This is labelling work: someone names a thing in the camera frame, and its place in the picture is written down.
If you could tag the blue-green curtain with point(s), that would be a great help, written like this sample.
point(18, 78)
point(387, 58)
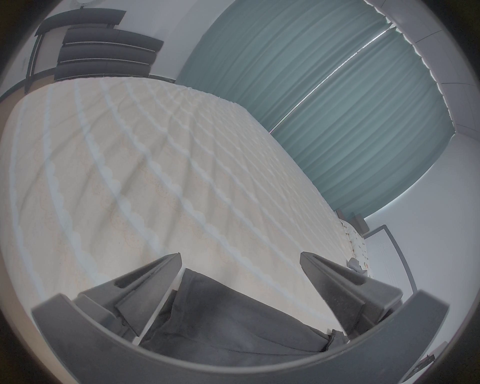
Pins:
point(367, 131)
point(270, 48)

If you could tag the round white mirror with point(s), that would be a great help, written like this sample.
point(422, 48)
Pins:
point(88, 3)

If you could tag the black T-shirt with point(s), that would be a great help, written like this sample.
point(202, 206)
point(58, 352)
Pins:
point(232, 322)

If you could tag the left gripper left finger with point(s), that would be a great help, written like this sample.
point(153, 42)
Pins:
point(150, 285)

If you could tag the black chest of drawers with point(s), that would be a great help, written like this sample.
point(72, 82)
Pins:
point(108, 52)

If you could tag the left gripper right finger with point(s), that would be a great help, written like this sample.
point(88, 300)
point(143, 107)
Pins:
point(330, 285)

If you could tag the pile of clothes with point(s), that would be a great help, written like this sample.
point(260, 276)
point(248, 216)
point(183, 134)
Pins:
point(356, 265)

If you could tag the grey bedside table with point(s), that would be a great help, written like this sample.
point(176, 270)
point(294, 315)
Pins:
point(356, 221)

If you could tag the bed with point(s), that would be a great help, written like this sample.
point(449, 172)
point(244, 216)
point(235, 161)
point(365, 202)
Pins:
point(150, 168)

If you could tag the white printed pillow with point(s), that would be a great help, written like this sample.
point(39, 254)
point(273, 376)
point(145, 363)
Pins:
point(358, 243)

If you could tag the black dressing table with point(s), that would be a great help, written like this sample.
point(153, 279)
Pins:
point(82, 17)

